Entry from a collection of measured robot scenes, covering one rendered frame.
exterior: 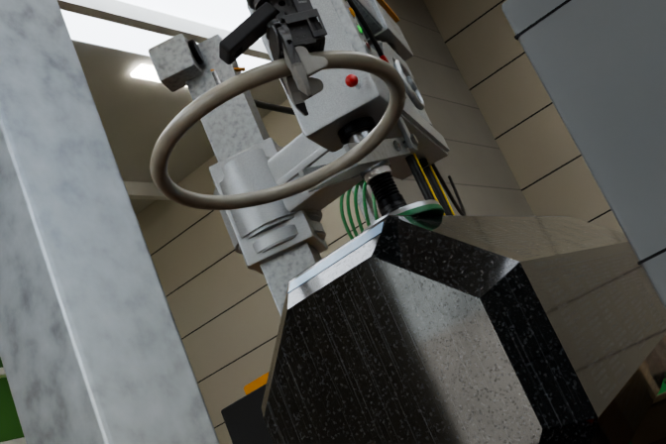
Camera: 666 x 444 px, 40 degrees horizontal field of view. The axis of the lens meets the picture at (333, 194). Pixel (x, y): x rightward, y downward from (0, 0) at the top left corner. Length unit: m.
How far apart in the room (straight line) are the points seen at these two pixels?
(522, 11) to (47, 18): 0.82
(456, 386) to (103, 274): 1.38
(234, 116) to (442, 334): 1.72
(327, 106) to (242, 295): 7.16
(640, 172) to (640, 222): 0.07
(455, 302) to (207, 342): 7.91
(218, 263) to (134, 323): 8.96
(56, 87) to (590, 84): 0.83
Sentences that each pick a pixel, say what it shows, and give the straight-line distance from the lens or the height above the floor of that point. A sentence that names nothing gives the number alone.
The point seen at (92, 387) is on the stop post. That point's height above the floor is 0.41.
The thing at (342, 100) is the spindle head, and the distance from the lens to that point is 2.25.
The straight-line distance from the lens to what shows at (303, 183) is 1.87.
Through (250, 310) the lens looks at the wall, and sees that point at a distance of 9.29.
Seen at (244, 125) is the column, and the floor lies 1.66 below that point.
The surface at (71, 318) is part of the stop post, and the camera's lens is 0.56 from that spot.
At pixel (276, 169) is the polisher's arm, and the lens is 3.22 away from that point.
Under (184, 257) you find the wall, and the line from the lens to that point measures 9.86.
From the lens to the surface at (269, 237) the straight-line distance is 3.18.
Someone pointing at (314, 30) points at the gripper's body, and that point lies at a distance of 1.49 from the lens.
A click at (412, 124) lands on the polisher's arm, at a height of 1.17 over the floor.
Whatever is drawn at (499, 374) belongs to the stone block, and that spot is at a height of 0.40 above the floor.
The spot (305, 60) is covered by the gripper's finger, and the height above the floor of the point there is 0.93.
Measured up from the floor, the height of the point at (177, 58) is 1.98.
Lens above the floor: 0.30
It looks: 17 degrees up
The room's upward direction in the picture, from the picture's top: 24 degrees counter-clockwise
